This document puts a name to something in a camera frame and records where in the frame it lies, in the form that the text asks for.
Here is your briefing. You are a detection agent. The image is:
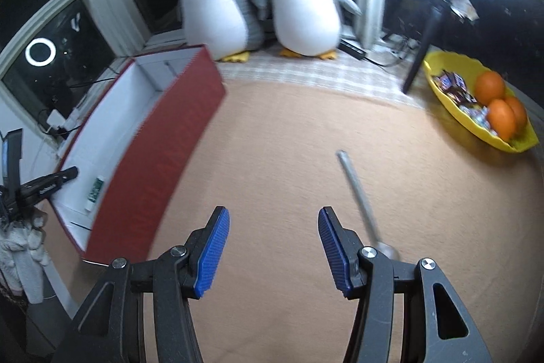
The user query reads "small plush penguin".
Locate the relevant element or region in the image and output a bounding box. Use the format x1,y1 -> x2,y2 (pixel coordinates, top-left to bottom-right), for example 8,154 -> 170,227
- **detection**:
267,0 -> 363,61

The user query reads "green and white tube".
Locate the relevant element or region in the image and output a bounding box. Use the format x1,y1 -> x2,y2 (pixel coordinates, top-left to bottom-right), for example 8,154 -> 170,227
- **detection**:
84,175 -> 105,216

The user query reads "yellow leaf-shaped bowl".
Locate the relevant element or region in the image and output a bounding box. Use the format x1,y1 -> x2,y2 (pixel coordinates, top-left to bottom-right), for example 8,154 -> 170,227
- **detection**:
423,50 -> 540,153

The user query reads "person's left hand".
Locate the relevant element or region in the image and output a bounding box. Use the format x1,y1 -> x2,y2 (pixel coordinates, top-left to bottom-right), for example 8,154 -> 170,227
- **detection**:
0,212 -> 48,296

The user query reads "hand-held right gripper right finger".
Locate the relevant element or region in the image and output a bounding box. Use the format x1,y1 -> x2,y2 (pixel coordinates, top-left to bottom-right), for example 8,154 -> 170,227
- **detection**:
318,207 -> 494,363

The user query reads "tan blanket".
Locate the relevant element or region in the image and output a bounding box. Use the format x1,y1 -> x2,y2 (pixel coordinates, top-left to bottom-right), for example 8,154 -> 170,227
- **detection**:
47,78 -> 544,363

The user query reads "white checked cloth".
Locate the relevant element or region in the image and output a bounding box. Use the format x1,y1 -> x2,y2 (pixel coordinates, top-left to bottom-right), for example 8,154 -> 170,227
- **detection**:
217,46 -> 426,111

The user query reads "metal spoon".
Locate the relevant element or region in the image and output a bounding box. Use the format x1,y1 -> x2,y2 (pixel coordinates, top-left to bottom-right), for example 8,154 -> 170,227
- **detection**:
336,149 -> 402,262

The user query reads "white power adapter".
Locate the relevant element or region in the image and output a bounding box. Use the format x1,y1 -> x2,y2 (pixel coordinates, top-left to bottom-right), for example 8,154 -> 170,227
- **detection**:
46,110 -> 64,133

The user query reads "pile of brown candy bars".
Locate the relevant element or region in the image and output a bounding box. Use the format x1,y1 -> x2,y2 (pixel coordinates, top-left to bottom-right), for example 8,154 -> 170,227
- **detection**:
431,69 -> 477,103

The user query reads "pile of silver wrapped candies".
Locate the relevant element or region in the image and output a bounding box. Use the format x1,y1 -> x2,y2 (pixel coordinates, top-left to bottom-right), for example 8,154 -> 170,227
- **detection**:
457,101 -> 500,134

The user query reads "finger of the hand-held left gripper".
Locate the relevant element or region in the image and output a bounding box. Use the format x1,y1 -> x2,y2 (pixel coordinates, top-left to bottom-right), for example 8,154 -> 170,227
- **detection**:
19,166 -> 80,207
0,129 -> 24,198

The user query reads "red cardboard box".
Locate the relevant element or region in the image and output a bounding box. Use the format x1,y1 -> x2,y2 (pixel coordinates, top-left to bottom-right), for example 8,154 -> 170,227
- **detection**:
50,44 -> 227,265

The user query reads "black inline cable controller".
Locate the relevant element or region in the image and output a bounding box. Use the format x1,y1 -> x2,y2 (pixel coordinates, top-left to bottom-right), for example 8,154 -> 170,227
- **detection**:
339,40 -> 367,61

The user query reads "black cable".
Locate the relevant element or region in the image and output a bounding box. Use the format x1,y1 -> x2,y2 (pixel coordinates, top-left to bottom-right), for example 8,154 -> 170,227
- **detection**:
363,29 -> 419,68

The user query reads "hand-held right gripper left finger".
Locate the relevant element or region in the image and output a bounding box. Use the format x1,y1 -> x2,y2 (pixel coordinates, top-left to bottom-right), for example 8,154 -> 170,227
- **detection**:
51,205 -> 231,363

